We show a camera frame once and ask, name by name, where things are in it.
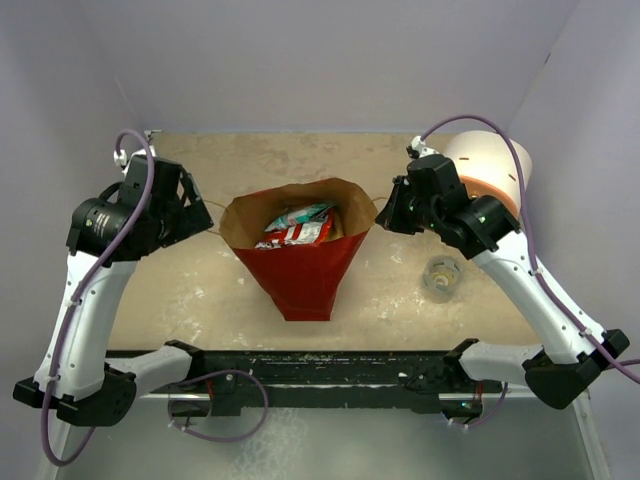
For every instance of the red chips bag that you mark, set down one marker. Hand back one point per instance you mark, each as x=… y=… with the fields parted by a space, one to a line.
x=311 y=233

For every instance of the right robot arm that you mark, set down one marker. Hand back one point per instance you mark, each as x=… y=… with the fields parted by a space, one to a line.
x=573 y=350

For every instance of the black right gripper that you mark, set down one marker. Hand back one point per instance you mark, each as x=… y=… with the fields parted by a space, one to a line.
x=391 y=216

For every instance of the yellow snack packet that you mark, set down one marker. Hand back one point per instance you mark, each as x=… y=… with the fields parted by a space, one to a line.
x=336 y=230

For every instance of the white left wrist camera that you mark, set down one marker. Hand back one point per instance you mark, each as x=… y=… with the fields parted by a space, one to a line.
x=121 y=159

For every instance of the white cylinder toy drum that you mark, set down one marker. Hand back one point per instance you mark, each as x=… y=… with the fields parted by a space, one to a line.
x=485 y=166

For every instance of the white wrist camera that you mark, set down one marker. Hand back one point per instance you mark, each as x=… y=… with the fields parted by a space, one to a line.
x=417 y=148
x=121 y=159

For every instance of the clear tape roll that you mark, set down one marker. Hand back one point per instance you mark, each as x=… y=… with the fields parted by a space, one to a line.
x=442 y=277

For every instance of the metal corner bracket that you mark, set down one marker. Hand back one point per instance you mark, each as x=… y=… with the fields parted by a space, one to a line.
x=150 y=137

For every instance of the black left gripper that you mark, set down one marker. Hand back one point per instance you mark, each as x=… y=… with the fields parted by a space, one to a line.
x=196 y=216

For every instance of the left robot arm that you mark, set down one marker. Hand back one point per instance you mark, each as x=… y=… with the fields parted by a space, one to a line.
x=76 y=378

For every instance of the teal snack packet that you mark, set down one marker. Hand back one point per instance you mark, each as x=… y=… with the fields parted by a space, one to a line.
x=311 y=213

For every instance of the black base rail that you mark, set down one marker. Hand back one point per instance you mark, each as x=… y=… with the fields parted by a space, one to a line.
x=419 y=381

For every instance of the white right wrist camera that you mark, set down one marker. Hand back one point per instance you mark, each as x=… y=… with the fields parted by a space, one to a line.
x=417 y=148

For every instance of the red paper bag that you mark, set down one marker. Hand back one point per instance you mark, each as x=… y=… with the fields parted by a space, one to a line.
x=301 y=280

